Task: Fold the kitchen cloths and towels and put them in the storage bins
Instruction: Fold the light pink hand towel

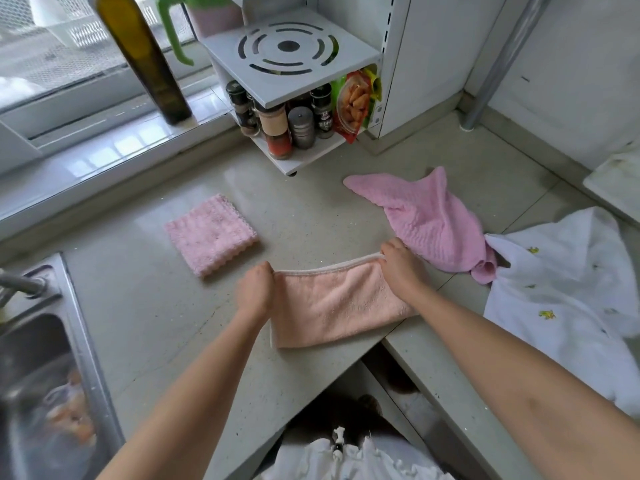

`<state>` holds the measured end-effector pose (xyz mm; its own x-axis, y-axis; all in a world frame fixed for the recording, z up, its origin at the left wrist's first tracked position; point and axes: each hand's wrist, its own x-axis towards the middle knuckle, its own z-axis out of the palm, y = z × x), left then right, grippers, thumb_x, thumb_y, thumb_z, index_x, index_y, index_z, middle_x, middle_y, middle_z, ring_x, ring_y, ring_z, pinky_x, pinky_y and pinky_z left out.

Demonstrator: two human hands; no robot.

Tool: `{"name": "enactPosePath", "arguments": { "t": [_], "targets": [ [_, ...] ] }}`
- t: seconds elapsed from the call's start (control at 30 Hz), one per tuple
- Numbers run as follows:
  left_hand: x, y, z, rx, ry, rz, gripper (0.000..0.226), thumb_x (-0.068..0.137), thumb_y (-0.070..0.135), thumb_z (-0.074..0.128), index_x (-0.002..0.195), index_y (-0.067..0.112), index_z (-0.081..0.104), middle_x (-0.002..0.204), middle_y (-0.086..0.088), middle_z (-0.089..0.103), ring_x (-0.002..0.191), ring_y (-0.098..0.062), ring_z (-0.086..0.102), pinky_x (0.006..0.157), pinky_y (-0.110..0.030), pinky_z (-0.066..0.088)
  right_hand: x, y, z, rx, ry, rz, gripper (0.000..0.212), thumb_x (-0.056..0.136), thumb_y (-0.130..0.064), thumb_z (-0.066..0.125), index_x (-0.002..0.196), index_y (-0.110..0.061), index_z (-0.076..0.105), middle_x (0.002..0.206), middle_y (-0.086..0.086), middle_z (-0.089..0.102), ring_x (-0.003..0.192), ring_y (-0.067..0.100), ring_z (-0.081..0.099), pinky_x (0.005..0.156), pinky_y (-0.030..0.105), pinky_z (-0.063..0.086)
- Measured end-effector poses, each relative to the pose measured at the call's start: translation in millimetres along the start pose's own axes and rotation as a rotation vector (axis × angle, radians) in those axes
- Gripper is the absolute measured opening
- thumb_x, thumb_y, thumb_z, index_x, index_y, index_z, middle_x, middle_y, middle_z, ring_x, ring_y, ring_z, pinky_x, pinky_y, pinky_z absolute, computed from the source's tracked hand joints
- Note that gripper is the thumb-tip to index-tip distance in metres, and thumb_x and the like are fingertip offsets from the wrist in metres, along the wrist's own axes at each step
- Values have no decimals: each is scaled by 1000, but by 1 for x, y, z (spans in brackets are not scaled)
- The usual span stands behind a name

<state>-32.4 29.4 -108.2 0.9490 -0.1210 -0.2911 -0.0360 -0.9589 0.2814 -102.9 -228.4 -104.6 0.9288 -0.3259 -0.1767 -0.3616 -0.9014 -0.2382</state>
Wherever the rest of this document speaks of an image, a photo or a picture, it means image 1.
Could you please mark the person's right hand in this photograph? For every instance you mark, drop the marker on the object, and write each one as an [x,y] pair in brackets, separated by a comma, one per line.
[402,269]

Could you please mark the tan and red spice jar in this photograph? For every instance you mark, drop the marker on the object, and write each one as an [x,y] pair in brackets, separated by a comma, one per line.
[275,129]

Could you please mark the white plastic basket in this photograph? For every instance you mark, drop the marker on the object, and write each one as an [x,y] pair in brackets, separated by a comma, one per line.
[75,29]

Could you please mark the dark green glass bottle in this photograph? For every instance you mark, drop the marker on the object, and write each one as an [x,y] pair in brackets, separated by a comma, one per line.
[145,59]

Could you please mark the person's left hand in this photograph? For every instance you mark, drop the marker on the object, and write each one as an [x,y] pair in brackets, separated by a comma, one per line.
[255,289]

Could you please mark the steel shaker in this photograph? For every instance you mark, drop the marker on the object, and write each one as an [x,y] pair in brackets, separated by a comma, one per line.
[301,129]

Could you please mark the white window frame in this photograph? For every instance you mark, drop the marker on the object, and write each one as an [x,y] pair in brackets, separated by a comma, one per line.
[75,109]

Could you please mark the white tiered shelf rack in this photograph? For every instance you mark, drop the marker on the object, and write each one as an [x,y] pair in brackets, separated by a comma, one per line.
[360,57]

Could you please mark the clear plastic bag of food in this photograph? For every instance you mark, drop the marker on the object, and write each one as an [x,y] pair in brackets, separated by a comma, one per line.
[70,419]

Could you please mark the light pink ribbed towel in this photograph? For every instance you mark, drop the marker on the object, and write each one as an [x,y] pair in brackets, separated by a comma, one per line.
[210,234]

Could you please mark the grey metal pipe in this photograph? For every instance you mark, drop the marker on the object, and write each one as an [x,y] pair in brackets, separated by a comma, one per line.
[500,59]

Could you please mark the white banana print cloth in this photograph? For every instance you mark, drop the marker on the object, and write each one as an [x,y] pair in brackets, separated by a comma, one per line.
[560,279]

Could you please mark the metal faucet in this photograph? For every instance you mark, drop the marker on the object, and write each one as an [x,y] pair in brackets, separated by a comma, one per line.
[25,284]

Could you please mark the stainless steel sink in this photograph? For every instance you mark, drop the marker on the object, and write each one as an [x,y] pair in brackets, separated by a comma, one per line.
[30,394]

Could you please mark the person's left forearm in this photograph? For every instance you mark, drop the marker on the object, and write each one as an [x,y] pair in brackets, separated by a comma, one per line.
[190,399]

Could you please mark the black-lidded spice jar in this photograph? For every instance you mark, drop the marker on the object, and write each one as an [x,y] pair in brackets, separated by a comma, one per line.
[237,104]
[322,114]
[251,122]

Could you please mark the red and green snack packet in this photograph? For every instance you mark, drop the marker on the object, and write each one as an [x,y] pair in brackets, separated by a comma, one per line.
[355,104]

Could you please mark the white drip tray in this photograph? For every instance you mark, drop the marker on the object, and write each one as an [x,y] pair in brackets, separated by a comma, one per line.
[615,184]

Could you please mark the pink muslin cloth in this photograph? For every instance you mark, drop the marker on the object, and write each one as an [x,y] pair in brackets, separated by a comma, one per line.
[430,219]

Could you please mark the peach towel with white trim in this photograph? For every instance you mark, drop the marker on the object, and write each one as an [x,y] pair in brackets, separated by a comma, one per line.
[330,304]

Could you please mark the person's right forearm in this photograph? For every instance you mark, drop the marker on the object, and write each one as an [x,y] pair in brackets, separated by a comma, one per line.
[525,389]

